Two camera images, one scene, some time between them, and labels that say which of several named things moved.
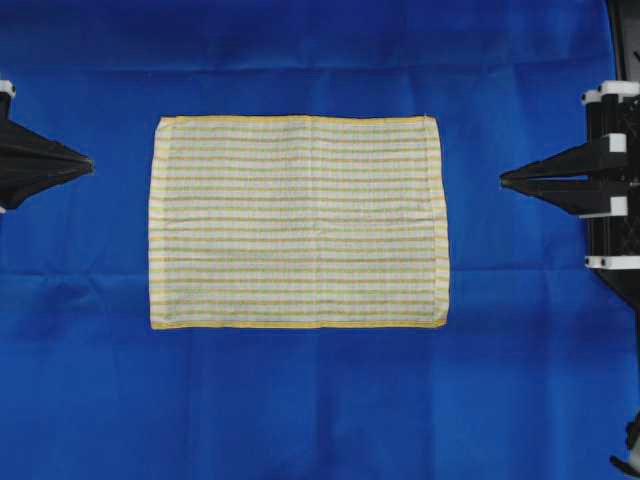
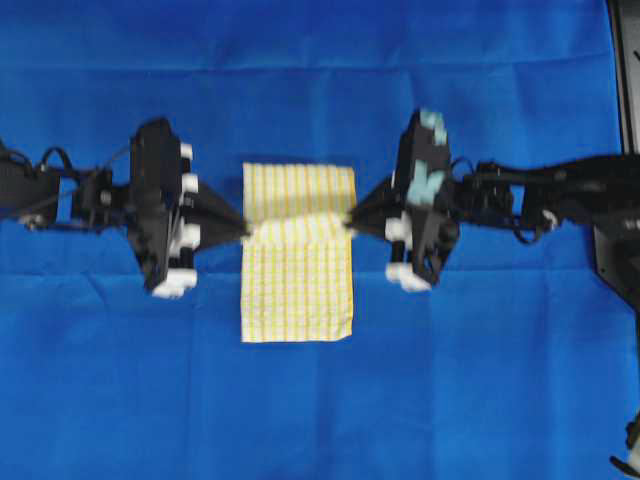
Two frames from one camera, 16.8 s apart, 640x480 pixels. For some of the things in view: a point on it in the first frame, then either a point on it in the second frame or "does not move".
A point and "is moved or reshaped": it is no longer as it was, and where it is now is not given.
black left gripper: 30,163 to 163,238
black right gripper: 598,180 to 422,238
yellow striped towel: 297,221 is moved or reshaped
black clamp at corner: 632,433 does not move
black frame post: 624,22 does not move
